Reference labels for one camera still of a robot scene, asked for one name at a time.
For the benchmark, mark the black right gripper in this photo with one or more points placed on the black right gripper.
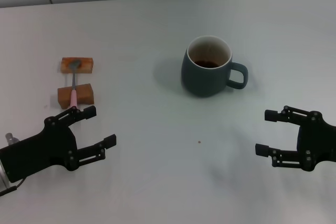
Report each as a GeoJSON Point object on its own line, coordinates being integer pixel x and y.
{"type": "Point", "coordinates": [323, 140]}

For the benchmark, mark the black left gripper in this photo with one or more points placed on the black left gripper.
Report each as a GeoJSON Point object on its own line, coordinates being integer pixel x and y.
{"type": "Point", "coordinates": [39, 150]}

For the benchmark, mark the grey ceramic mug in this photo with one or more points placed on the grey ceramic mug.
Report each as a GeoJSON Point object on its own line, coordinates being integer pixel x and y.
{"type": "Point", "coordinates": [202, 82]}

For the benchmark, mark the dark coffee liquid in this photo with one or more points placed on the dark coffee liquid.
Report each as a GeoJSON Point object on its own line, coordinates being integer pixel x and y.
{"type": "Point", "coordinates": [206, 64]}

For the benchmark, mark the brown arched wooden block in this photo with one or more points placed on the brown arched wooden block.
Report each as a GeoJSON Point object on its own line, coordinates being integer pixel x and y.
{"type": "Point", "coordinates": [85, 94]}

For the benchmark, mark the light flat wooden block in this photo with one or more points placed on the light flat wooden block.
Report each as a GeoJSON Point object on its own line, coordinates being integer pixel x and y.
{"type": "Point", "coordinates": [88, 65]}

